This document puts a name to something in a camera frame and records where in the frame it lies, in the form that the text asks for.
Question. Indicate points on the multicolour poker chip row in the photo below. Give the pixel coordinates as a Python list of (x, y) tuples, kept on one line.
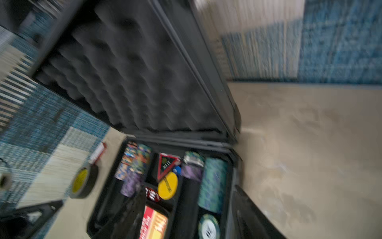
[(132, 167)]

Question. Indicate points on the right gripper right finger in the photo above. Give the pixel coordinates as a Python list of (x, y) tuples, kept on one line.
[(249, 221)]

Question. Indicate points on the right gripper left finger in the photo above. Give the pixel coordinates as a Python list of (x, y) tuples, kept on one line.
[(127, 222)]

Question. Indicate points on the small pink card packet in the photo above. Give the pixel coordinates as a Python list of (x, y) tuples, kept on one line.
[(95, 156)]

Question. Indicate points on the red triangle card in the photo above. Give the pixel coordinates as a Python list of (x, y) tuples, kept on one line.
[(166, 163)]

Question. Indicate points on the yellow dealer button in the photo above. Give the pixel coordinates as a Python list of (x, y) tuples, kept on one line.
[(168, 186)]

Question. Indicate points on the large black poker case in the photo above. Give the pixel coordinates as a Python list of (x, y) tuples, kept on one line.
[(147, 70)]

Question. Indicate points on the red yellow card deck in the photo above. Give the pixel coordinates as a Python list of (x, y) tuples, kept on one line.
[(154, 224)]

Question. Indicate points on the green poker chip row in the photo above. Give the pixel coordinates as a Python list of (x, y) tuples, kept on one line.
[(214, 181)]

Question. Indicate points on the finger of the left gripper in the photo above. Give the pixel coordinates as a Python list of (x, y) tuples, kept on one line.
[(25, 222)]

